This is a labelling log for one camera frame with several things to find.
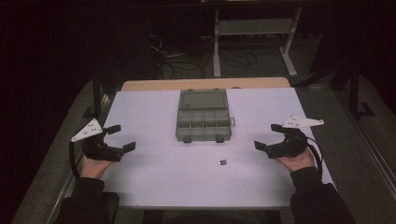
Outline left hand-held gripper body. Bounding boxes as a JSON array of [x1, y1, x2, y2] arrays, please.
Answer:
[[70, 118, 124, 162]]

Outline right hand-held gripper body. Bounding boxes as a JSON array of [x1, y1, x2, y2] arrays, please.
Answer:
[[266, 114, 325, 160]]

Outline grey-green plastic compartment box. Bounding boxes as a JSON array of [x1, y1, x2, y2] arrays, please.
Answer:
[[175, 88, 236, 145]]

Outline person's right hand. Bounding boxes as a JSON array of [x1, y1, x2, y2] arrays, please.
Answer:
[[275, 147, 317, 174]]

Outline person's left hand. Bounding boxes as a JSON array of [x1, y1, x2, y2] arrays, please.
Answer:
[[79, 153, 115, 180]]

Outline black metal stand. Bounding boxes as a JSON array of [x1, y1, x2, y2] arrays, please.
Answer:
[[347, 60, 376, 121], [81, 69, 105, 119]]

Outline black chair armrest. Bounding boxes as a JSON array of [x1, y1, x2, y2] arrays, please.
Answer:
[[102, 191, 120, 224]]

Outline white metal stand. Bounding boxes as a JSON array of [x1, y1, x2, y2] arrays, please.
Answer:
[[212, 6, 304, 78]]

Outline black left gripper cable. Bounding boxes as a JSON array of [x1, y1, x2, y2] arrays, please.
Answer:
[[68, 141, 85, 179]]

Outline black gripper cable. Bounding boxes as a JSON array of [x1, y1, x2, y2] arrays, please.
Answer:
[[305, 135, 324, 175], [68, 141, 85, 179]]

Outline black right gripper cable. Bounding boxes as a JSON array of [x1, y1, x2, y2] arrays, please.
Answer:
[[305, 135, 324, 175]]

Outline black cables on floor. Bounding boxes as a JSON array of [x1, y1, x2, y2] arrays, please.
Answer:
[[148, 33, 260, 80]]

